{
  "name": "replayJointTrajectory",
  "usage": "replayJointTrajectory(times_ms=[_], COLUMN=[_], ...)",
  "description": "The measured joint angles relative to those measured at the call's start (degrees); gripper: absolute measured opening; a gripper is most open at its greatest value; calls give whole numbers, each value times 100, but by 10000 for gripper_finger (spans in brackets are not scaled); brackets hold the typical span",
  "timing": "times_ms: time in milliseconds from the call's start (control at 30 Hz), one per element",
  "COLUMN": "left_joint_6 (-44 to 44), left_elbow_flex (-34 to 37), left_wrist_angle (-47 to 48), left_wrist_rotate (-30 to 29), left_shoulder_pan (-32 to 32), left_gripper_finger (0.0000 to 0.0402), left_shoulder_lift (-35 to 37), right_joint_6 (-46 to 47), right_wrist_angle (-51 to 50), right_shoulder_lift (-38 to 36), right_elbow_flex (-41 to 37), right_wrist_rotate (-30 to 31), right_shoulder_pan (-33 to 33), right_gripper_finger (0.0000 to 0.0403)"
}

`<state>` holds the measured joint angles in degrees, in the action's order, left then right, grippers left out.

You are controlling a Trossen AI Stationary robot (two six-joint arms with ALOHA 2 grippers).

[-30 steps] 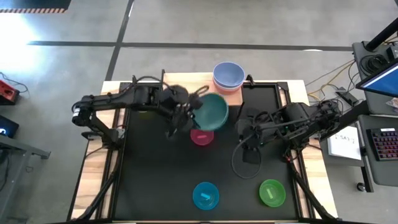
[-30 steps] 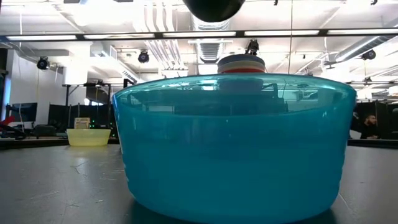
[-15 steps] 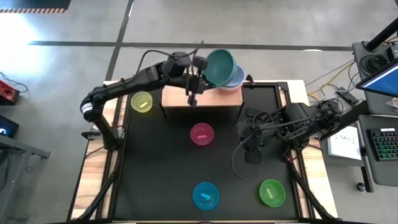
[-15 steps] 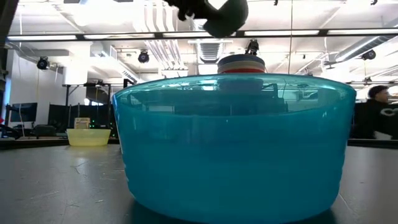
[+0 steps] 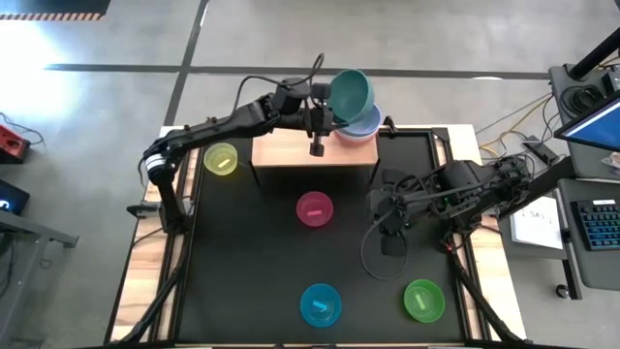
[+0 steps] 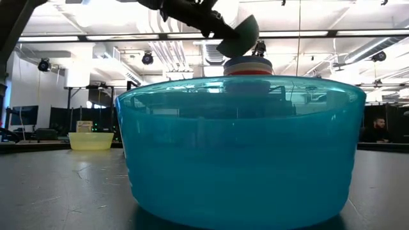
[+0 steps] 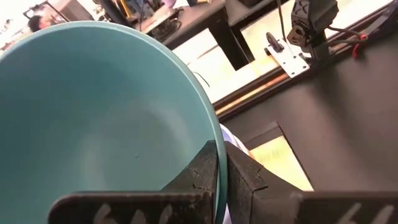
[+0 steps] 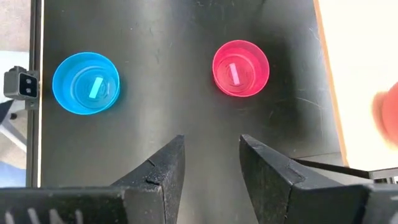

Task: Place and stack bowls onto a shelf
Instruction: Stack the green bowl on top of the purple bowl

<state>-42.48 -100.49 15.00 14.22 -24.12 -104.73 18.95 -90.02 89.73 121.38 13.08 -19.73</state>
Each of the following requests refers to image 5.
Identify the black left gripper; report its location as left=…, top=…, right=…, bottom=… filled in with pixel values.
left=305, top=82, right=336, bottom=157

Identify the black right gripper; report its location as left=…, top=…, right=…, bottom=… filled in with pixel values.
left=366, top=168, right=418, bottom=258

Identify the dark teal bowl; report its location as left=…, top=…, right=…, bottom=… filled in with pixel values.
left=327, top=69, right=376, bottom=125

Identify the coral red bowl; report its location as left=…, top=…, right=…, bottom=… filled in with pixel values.
left=333, top=126, right=380, bottom=147

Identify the light blue bowl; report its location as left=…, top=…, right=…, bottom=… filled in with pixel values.
left=336, top=103, right=385, bottom=140

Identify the translucent pink plastic bowl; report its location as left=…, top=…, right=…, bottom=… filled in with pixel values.
left=295, top=190, right=335, bottom=229

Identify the translucent green plastic bowl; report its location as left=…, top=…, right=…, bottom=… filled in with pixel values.
left=403, top=278, right=447, bottom=325

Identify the translucent yellow plastic bowl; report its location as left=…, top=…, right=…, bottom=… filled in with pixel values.
left=203, top=142, right=239, bottom=176

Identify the light wooden shelf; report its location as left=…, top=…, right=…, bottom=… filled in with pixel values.
left=251, top=127, right=380, bottom=169

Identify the translucent blue plastic bowl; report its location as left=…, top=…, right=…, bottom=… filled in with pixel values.
left=299, top=283, right=343, bottom=329

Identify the white paper sheet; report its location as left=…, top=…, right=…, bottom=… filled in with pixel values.
left=510, top=195, right=565, bottom=251

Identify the black power strip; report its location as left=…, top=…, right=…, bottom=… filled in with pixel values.
left=521, top=137, right=560, bottom=167

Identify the black backlit keyboard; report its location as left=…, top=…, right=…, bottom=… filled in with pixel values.
left=570, top=198, right=620, bottom=252

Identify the grey equipment cart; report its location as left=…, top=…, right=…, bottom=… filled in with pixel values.
left=548, top=61, right=620, bottom=181

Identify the grey computer desk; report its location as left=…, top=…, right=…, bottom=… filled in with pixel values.
left=556, top=177, right=620, bottom=293

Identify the blue lit monitor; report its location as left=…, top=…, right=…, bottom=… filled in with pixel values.
left=554, top=90, right=620, bottom=153

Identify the black pole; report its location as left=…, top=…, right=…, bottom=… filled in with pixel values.
left=569, top=28, right=620, bottom=80

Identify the red box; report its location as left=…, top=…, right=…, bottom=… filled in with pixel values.
left=0, top=123, right=32, bottom=165

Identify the grey side desk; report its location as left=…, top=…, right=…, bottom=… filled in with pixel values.
left=0, top=208, right=80, bottom=349

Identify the black device with screen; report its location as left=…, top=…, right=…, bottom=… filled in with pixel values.
left=0, top=178, right=31, bottom=217

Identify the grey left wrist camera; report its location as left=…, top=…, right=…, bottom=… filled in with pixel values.
left=273, top=77, right=311, bottom=116

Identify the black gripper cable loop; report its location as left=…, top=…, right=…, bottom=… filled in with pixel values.
left=360, top=207, right=409, bottom=282

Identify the coiled black cable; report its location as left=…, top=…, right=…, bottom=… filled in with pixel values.
left=560, top=84, right=605, bottom=116

